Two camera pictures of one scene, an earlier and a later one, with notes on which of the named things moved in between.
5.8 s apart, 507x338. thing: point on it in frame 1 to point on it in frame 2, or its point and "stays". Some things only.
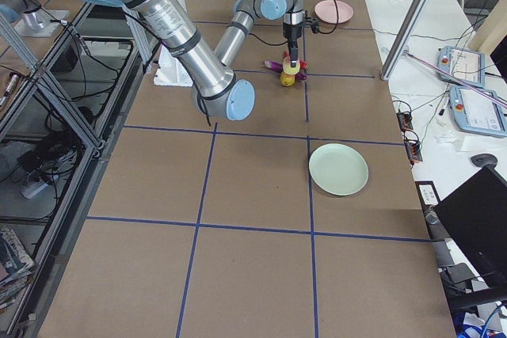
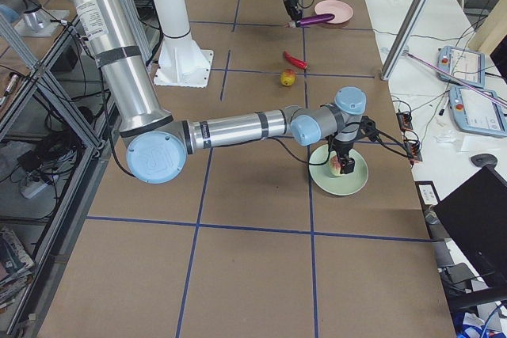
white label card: [428, 194] stays
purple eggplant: [279, 66] to [314, 19]
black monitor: [474, 218] stays
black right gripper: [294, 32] to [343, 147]
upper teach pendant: [462, 65] stays
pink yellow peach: [287, 66] to [335, 167]
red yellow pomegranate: [287, 80] stays
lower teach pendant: [478, 111] stays
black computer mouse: [479, 160] stays
